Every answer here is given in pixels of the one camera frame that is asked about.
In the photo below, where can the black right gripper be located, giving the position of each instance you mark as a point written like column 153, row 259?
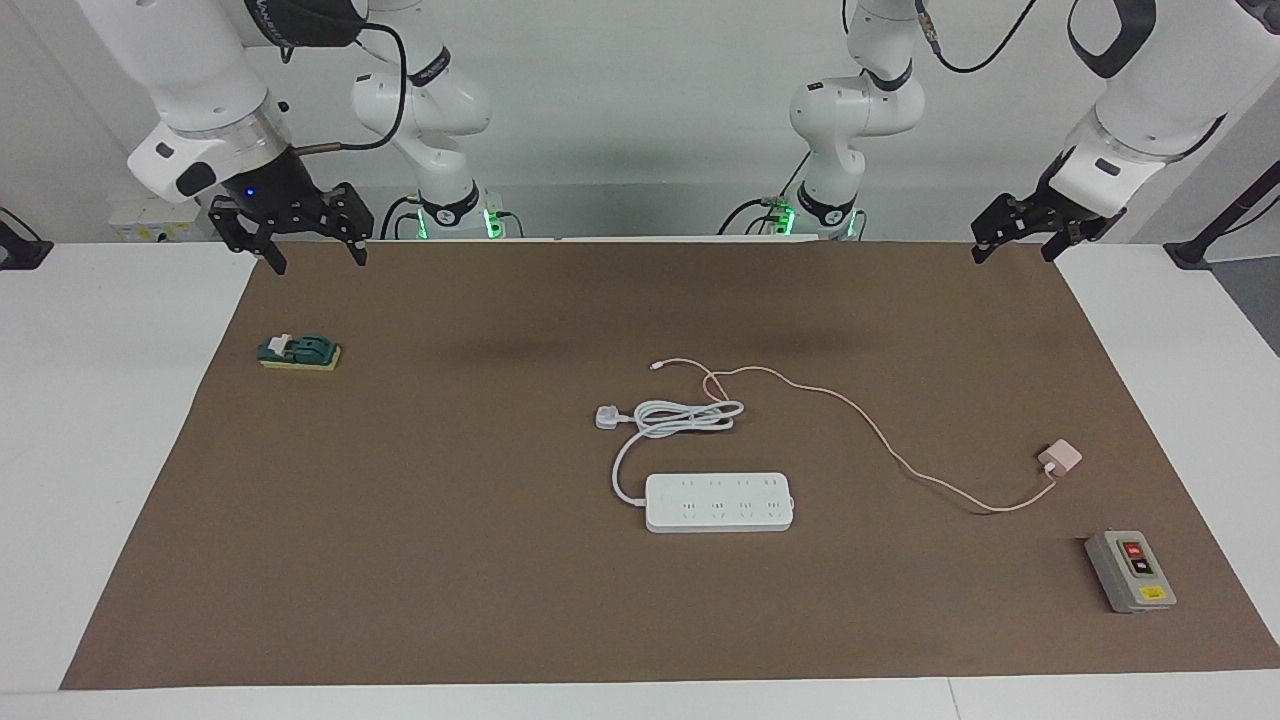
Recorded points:
column 285, row 205

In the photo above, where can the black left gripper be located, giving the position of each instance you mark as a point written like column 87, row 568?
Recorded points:
column 1050, row 205

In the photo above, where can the pink charger adapter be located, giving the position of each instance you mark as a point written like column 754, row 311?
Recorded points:
column 1060, row 458

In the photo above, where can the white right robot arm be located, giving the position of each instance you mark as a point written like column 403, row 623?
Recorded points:
column 200, row 80

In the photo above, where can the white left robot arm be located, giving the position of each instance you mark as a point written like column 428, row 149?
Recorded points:
column 850, row 110

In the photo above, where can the white boxes with yellow labels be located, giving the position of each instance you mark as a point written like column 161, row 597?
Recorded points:
column 140, row 222

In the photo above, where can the brown table mat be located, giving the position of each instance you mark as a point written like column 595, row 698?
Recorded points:
column 400, row 580

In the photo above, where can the green knife switch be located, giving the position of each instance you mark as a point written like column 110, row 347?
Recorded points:
column 300, row 352

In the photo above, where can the black camera stand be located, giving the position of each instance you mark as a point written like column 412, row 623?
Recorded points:
column 20, row 248
column 1225, row 215

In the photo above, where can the grey on-off switch box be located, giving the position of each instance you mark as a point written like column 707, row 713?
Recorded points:
column 1130, row 572

